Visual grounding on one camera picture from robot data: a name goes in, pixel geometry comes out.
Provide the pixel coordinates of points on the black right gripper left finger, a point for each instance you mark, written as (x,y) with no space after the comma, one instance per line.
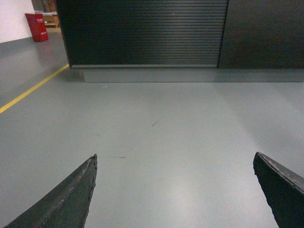
(65,206)

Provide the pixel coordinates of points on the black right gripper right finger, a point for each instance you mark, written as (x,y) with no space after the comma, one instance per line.
(283,189)

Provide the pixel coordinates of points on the black checkout counter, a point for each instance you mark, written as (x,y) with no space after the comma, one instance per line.
(126,41)

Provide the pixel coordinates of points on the red bin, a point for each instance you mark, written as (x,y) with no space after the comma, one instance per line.
(37,27)

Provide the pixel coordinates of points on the wooden pallet stack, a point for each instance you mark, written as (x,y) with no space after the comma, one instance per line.
(48,10)

